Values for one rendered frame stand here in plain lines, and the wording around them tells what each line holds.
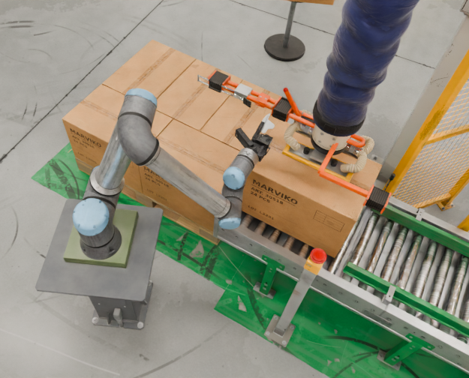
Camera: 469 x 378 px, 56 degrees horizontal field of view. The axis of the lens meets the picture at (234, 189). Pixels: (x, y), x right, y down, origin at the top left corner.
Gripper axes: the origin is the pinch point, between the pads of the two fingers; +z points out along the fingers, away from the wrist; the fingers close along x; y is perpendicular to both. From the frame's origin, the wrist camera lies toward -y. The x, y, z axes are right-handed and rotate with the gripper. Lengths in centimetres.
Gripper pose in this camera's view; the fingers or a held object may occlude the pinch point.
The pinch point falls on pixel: (266, 124)
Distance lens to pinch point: 204.6
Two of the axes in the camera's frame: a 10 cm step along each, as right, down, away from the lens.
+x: 0.9, -5.7, -8.2
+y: 8.7, 4.4, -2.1
